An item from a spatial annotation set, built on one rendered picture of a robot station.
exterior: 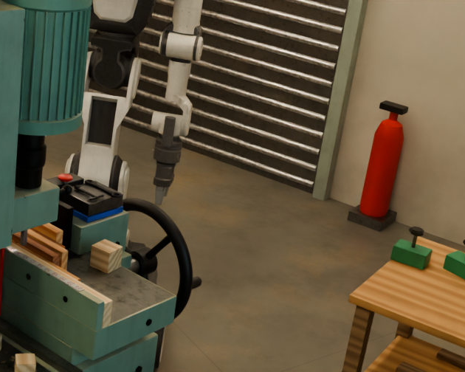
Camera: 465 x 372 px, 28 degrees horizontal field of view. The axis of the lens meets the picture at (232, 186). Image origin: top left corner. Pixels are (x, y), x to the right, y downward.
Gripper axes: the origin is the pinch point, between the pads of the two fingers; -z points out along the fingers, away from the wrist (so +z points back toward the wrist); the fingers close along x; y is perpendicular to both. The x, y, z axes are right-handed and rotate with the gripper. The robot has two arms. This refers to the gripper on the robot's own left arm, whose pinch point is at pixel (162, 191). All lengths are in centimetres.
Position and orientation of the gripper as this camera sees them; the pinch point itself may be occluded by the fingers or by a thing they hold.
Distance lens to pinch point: 308.0
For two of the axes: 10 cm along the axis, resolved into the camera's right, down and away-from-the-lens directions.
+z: 1.5, -9.5, -2.6
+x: -0.8, 2.4, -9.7
